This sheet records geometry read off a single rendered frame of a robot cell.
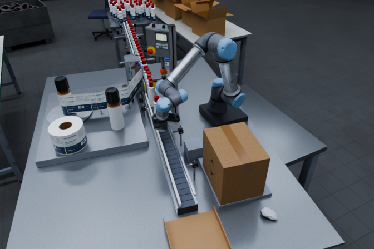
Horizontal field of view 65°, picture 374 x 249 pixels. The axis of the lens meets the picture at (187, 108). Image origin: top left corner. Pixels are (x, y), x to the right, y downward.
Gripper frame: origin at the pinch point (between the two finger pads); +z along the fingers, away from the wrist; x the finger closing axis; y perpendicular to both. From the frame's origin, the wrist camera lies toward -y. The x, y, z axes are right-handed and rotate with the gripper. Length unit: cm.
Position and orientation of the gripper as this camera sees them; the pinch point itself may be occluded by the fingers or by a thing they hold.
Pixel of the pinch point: (163, 127)
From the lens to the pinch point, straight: 190.7
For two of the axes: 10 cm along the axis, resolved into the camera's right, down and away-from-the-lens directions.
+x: 2.4, 8.8, -4.1
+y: -9.6, 1.6, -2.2
